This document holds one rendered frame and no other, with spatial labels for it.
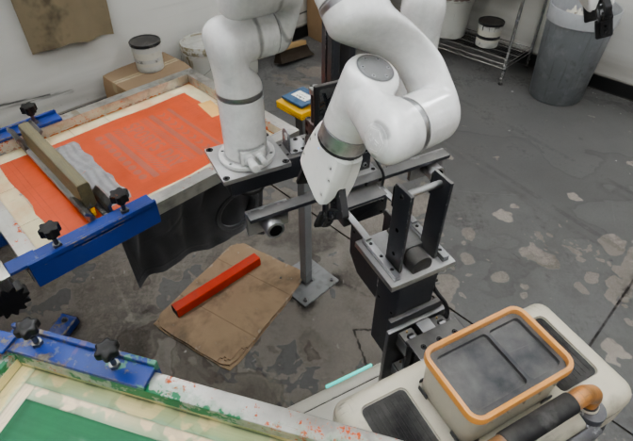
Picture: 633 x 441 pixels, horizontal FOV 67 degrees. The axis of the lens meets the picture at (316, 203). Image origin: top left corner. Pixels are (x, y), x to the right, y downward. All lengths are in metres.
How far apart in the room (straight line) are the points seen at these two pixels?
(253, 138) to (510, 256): 1.80
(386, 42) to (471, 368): 0.57
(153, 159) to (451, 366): 0.98
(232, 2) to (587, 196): 2.59
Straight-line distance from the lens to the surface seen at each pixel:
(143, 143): 1.54
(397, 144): 0.57
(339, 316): 2.18
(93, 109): 1.71
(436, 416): 0.97
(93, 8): 3.52
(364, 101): 0.60
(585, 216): 2.99
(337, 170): 0.69
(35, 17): 3.39
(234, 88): 0.96
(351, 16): 0.60
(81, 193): 1.26
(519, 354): 0.96
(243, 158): 1.04
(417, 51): 0.65
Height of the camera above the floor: 1.77
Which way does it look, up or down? 41 degrees down
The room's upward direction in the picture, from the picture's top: straight up
